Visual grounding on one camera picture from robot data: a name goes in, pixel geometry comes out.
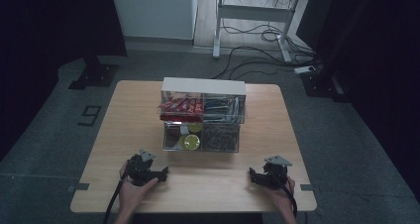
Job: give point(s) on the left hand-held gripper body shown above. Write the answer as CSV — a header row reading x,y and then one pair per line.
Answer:
x,y
140,171

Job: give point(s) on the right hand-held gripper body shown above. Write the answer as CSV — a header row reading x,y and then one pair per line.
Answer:
x,y
275,174

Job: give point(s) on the person's right hand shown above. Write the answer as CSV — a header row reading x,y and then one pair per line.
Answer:
x,y
280,197

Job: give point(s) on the person's left hand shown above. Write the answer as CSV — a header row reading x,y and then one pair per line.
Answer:
x,y
132,194

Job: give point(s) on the clear drawer with yellow discs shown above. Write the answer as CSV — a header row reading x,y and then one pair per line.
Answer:
x,y
183,141

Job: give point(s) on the yellow round disc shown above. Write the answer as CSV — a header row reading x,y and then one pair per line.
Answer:
x,y
194,127
190,142

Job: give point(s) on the small white packet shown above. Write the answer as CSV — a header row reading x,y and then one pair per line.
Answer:
x,y
184,130

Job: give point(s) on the clear drawer with dark sticks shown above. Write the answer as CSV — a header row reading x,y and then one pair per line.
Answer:
x,y
220,138

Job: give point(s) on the pile of dark thin sticks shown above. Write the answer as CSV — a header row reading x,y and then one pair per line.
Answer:
x,y
220,138

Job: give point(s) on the clear drawer with red packets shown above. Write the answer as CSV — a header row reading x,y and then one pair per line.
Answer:
x,y
181,106

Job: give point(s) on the clear drawer with silver packets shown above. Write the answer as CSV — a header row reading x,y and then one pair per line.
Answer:
x,y
224,109

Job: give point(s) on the pile of silver dark packets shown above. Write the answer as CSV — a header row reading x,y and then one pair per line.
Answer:
x,y
222,108

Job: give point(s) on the clear drawer organizer white top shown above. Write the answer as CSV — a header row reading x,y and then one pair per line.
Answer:
x,y
203,85

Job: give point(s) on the black stand base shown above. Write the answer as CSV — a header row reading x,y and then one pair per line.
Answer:
x,y
95,75
325,85

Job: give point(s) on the white power strip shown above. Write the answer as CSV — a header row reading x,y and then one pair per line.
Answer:
x,y
304,69

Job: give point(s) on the white cabinet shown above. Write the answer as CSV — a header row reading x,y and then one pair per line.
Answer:
x,y
153,11

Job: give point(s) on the dark curtain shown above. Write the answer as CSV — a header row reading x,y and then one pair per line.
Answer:
x,y
49,35
383,52

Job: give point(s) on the white metal frame desk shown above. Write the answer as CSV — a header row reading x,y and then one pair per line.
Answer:
x,y
254,12

